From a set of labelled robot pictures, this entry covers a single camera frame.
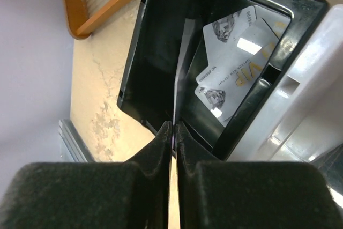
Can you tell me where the black plastic bin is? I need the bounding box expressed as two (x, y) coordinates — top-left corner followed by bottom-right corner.
(117, 0), (329, 160)

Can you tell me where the silver card edgewise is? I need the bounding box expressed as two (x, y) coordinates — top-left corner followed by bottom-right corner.
(173, 18), (196, 151)

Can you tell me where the white plastic bin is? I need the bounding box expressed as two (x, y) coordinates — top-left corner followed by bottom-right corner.
(228, 4), (342, 162)

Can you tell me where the silver credit card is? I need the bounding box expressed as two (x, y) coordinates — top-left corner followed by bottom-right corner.
(196, 5), (290, 84)
(195, 19), (282, 125)

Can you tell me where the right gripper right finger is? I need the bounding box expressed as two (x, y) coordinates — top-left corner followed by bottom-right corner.
(174, 123), (342, 228)

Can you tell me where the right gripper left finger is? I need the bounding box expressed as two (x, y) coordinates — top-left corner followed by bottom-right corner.
(1, 122), (172, 228)

